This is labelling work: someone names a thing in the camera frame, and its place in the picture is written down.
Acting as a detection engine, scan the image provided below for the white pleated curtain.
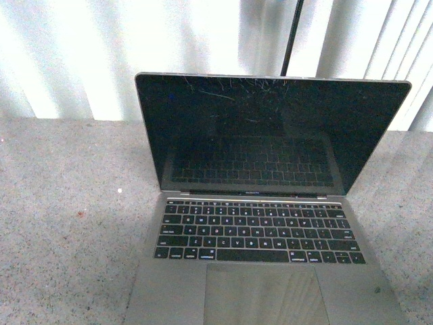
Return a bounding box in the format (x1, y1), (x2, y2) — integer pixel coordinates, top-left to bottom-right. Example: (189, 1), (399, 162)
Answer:
(1, 1), (432, 131)

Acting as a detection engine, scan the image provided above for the grey laptop computer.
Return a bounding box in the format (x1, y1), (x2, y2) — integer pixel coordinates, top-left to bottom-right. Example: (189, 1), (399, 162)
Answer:
(125, 72), (411, 324)

